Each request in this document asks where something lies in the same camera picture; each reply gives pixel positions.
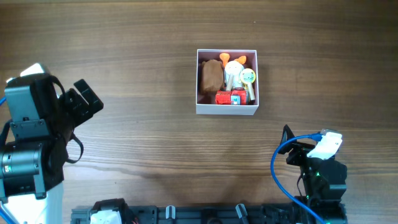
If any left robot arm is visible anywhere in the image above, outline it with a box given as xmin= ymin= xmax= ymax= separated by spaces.
xmin=1 ymin=63 xmax=104 ymax=223

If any yellow cat rattle drum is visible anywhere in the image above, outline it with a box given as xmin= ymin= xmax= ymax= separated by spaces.
xmin=239 ymin=68 xmax=256 ymax=101

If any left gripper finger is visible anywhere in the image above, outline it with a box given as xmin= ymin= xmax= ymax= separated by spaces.
xmin=74 ymin=79 xmax=104 ymax=114
xmin=68 ymin=88 xmax=93 ymax=121

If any pink open cardboard box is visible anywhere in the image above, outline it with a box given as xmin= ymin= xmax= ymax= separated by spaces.
xmin=196 ymin=49 xmax=259 ymax=115

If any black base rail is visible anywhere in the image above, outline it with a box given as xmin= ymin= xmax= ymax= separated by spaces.
xmin=70 ymin=203 xmax=346 ymax=224

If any brown plush bear toy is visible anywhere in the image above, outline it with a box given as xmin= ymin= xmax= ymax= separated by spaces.
xmin=200 ymin=59 xmax=224 ymax=95

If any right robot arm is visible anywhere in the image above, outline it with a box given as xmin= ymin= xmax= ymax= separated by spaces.
xmin=271 ymin=125 xmax=348 ymax=223

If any blue cable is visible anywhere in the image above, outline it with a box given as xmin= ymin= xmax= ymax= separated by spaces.
xmin=270 ymin=133 xmax=326 ymax=224
xmin=0 ymin=96 xmax=13 ymax=224

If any left blue cable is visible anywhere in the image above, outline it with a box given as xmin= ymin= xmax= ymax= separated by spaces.
xmin=0 ymin=96 xmax=13 ymax=224

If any white pig rattle drum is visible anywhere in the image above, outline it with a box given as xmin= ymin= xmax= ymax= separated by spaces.
xmin=224 ymin=61 xmax=244 ymax=91

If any red toy fire truck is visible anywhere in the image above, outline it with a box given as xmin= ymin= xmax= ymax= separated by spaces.
xmin=215 ymin=87 xmax=249 ymax=105

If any right blue cable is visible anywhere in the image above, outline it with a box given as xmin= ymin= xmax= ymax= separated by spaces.
xmin=270 ymin=133 xmax=326 ymax=224

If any white plush chicken toy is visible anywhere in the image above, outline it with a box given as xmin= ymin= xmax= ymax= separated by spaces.
xmin=220 ymin=53 xmax=244 ymax=91

